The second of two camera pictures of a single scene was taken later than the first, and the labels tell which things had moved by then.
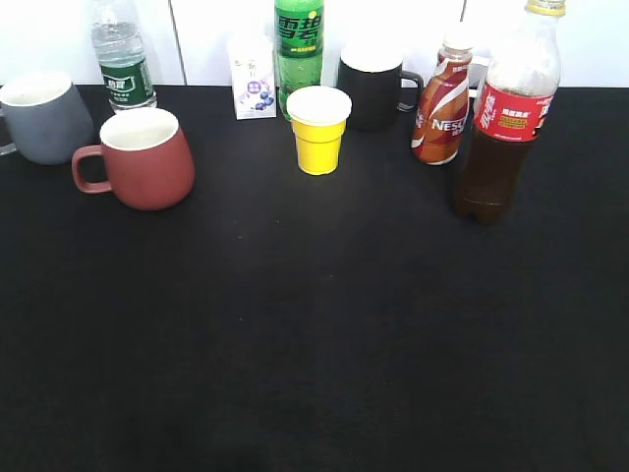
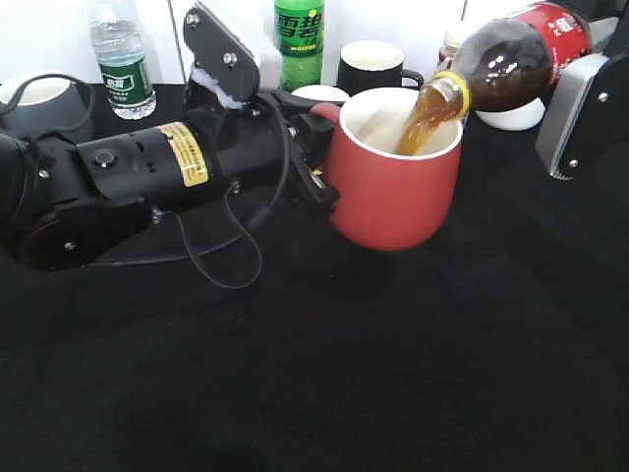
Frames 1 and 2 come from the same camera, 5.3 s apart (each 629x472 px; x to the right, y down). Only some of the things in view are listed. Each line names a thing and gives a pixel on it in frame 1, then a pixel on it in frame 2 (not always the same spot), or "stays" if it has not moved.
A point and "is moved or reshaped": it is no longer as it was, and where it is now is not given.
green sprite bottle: x=298 y=47 stays
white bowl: x=479 y=76 -> x=519 y=117
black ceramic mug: x=371 y=75 stays
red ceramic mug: x=149 y=161 is moved or reshaped
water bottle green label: x=119 y=49 stays
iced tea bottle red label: x=518 y=96 -> x=564 y=28
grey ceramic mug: x=48 y=121 stays
